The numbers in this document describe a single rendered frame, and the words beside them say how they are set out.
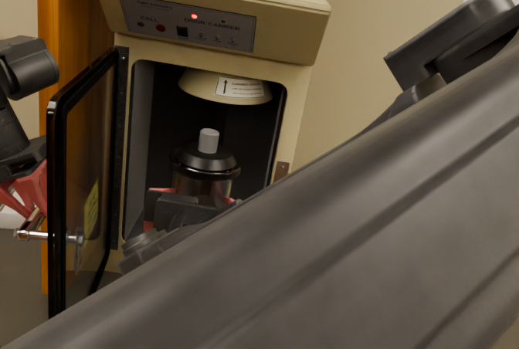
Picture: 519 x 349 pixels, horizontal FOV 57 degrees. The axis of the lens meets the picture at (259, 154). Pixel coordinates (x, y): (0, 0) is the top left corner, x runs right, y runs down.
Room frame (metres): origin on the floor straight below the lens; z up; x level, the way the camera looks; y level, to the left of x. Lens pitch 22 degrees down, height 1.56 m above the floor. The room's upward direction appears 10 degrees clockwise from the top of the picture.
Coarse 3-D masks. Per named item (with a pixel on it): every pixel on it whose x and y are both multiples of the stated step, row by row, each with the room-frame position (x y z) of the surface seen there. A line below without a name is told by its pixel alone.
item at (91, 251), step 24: (96, 96) 0.61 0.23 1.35; (48, 120) 0.44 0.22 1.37; (72, 120) 0.50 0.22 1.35; (96, 120) 0.61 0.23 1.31; (48, 144) 0.44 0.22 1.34; (72, 144) 0.50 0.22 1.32; (96, 144) 0.62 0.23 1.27; (48, 168) 0.44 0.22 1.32; (72, 168) 0.51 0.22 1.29; (96, 168) 0.62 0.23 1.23; (48, 192) 0.44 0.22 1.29; (72, 192) 0.51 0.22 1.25; (96, 192) 0.63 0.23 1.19; (48, 216) 0.44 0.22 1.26; (72, 216) 0.51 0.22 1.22; (96, 216) 0.63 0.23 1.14; (48, 240) 0.44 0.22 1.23; (96, 240) 0.64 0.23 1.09; (48, 264) 0.44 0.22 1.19; (72, 264) 0.51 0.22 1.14; (96, 264) 0.65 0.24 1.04; (48, 288) 0.44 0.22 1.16; (72, 288) 0.51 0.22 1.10; (48, 312) 0.44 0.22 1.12
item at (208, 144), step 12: (204, 132) 0.64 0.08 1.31; (216, 132) 0.65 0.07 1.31; (192, 144) 0.66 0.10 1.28; (204, 144) 0.64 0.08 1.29; (216, 144) 0.65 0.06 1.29; (180, 156) 0.63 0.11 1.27; (192, 156) 0.62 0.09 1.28; (204, 156) 0.62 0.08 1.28; (216, 156) 0.63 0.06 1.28; (228, 156) 0.64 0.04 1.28; (204, 168) 0.61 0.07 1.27; (216, 168) 0.61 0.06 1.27; (228, 168) 0.62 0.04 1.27
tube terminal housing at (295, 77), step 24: (144, 48) 0.76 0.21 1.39; (168, 48) 0.76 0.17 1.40; (192, 48) 0.76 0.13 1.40; (240, 72) 0.76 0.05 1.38; (264, 72) 0.76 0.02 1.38; (288, 72) 0.76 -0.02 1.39; (288, 96) 0.76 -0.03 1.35; (288, 120) 0.76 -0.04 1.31; (288, 144) 0.76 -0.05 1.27; (120, 216) 0.76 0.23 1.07; (120, 240) 0.76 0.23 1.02
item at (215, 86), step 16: (192, 80) 0.80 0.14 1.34; (208, 80) 0.79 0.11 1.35; (224, 80) 0.79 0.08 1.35; (240, 80) 0.80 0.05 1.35; (256, 80) 0.82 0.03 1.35; (208, 96) 0.78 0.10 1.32; (224, 96) 0.78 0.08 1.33; (240, 96) 0.79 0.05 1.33; (256, 96) 0.81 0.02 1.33; (272, 96) 0.86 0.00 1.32
